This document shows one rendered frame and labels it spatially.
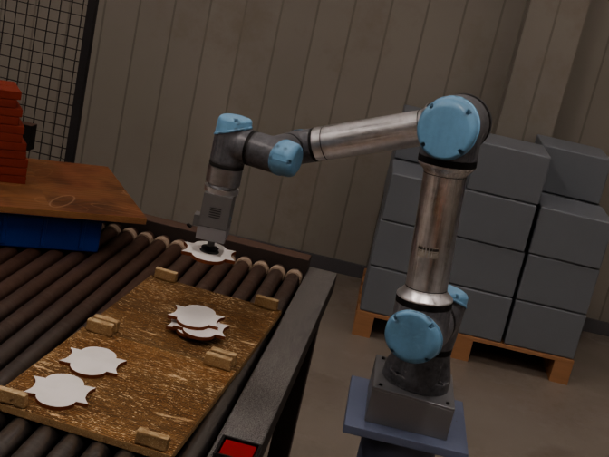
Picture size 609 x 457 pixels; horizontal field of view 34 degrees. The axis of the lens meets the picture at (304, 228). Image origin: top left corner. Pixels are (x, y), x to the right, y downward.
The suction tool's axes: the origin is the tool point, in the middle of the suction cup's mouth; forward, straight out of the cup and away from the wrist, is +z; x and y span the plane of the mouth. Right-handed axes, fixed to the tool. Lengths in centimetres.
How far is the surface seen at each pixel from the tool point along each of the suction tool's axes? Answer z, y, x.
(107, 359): 17.5, 25.6, -13.5
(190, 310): 15.0, -3.9, -1.9
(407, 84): -5, -364, 58
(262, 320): 18.3, -16.3, 14.2
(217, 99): 27, -369, -47
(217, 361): 16.6, 16.6, 7.7
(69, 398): 17, 45, -16
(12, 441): 21, 59, -21
